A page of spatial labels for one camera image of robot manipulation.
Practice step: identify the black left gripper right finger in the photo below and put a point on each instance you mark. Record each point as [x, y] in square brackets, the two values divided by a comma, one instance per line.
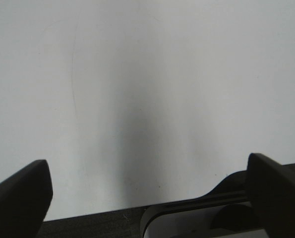
[270, 188]

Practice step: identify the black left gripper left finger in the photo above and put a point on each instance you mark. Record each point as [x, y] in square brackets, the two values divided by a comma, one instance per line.
[25, 198]

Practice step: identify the black white robot base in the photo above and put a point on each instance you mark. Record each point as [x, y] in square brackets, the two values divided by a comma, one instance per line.
[224, 211]

